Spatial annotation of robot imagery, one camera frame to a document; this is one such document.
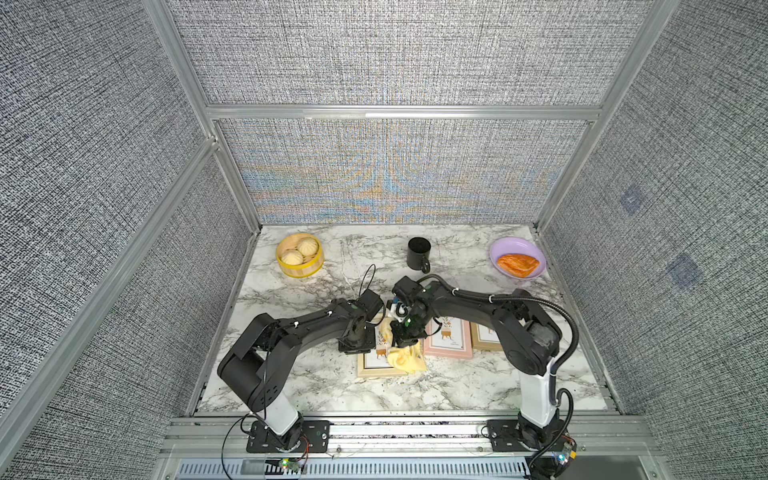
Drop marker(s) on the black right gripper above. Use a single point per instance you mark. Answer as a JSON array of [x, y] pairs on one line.
[[399, 338]]

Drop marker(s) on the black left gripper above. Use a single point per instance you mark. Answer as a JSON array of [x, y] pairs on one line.
[[371, 334]]

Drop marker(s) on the yellow microfibre cloth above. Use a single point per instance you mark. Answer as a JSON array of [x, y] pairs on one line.
[[408, 359]]

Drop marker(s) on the light wood picture frame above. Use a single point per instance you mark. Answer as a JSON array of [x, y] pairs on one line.
[[372, 365]]

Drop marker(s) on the pink picture frame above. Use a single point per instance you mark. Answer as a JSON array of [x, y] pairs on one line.
[[448, 337]]

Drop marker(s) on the wooden picture frame deer print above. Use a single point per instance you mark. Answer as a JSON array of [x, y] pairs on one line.
[[484, 338]]

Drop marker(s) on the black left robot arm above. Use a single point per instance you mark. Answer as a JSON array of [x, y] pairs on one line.
[[258, 364]]

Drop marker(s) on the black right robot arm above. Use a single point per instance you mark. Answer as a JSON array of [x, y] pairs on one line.
[[537, 337]]

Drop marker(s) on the black mug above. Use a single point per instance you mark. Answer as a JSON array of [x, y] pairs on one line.
[[418, 254]]

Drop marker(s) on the yellow bamboo steamer basket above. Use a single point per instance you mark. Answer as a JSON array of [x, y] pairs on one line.
[[309, 267]]

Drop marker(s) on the right steamed bun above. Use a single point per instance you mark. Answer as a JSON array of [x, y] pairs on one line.
[[307, 247]]

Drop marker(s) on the steamed bun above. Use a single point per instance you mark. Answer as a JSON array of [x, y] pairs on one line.
[[292, 257], [307, 247]]

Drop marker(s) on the left steamed bun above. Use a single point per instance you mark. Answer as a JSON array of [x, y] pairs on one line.
[[292, 257]]

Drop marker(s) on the orange food in bowl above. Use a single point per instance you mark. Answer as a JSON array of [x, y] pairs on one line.
[[518, 265]]

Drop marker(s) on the purple bowl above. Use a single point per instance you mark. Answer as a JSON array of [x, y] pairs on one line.
[[511, 245]]

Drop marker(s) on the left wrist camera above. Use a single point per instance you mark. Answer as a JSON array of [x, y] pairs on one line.
[[371, 304]]

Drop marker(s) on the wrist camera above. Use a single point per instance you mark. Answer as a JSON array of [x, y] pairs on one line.
[[406, 291], [371, 304]]

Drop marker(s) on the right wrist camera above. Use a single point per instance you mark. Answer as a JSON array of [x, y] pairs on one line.
[[406, 291]]

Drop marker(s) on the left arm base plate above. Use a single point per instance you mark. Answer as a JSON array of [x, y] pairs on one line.
[[303, 436]]

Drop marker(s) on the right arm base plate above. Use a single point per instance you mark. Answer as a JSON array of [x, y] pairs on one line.
[[509, 435]]

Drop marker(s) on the aluminium front rail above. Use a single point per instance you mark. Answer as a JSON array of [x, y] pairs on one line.
[[404, 445]]

